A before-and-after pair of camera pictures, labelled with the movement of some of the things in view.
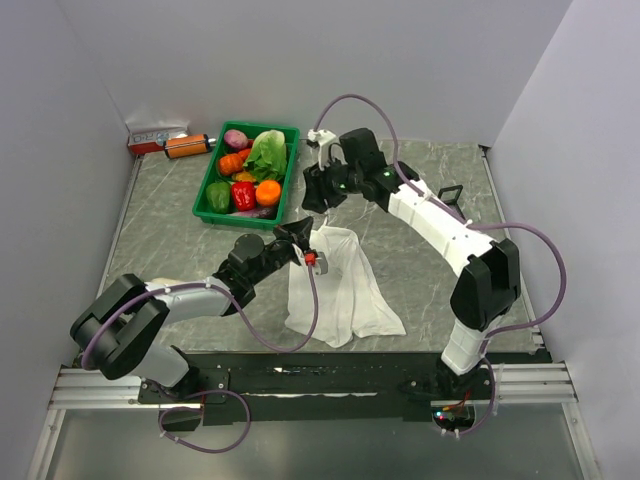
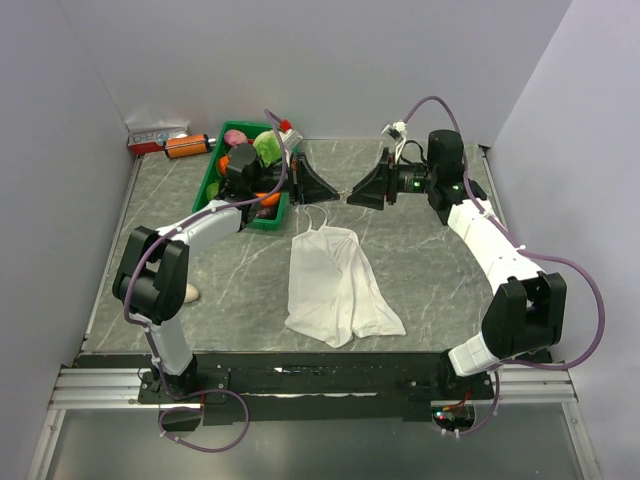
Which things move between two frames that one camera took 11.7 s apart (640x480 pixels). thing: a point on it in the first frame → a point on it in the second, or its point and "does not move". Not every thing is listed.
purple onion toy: x=235 y=139 does not move
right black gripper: x=317 y=189 → x=370 y=193
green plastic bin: x=200 y=208 does not move
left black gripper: x=300 y=230 → x=305 y=186
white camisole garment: x=349 y=303 does not move
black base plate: x=324 y=387 does not move
